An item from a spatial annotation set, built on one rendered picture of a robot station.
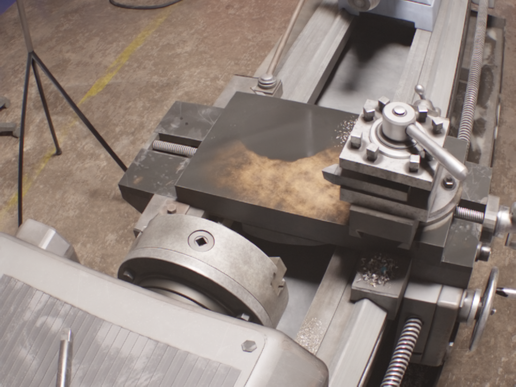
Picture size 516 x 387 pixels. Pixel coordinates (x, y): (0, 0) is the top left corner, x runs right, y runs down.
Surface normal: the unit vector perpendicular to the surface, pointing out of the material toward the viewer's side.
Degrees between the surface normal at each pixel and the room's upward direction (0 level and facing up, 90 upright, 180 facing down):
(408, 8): 90
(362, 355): 36
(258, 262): 47
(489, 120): 0
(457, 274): 90
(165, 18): 0
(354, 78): 5
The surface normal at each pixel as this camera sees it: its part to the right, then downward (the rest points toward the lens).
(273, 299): 0.87, -0.01
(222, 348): -0.07, -0.70
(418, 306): -0.36, 0.69
